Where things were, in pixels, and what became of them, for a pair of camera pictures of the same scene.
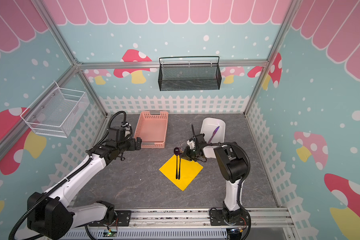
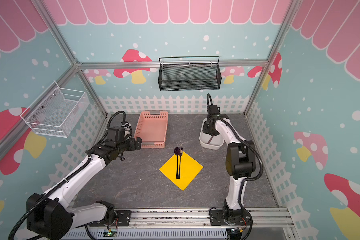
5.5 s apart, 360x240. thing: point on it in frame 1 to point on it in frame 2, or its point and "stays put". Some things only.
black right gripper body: (190, 149) to (211, 129)
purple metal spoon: (176, 151) stays put
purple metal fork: (181, 151) stays put
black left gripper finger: (138, 143) stays put
